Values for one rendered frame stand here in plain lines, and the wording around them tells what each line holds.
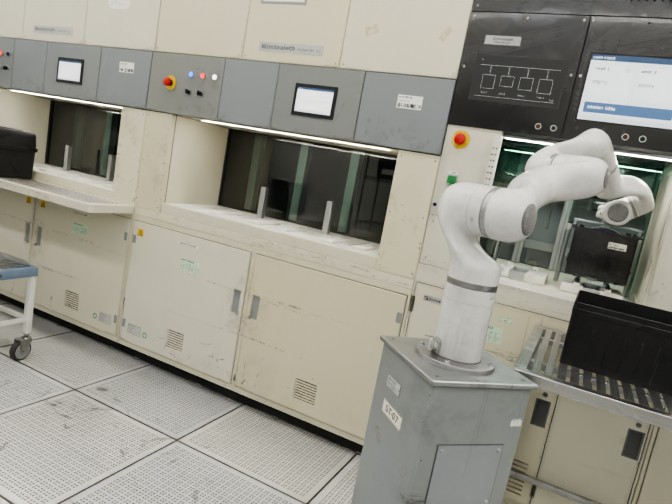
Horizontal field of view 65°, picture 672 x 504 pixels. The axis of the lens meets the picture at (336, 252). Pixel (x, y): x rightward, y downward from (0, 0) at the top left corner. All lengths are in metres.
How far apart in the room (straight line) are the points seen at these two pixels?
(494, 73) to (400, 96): 0.35
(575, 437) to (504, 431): 0.79
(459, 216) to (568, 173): 0.36
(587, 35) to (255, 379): 1.88
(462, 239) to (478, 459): 0.50
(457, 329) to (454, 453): 0.27
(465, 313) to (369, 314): 0.94
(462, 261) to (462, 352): 0.21
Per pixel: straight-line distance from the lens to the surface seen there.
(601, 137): 1.69
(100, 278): 3.05
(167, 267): 2.70
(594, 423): 2.07
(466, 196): 1.24
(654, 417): 1.40
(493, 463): 1.35
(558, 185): 1.45
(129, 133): 2.89
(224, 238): 2.47
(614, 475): 2.13
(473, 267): 1.23
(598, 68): 2.01
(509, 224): 1.19
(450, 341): 1.26
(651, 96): 1.99
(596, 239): 2.15
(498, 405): 1.28
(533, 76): 2.02
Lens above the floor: 1.15
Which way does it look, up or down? 8 degrees down
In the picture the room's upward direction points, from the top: 11 degrees clockwise
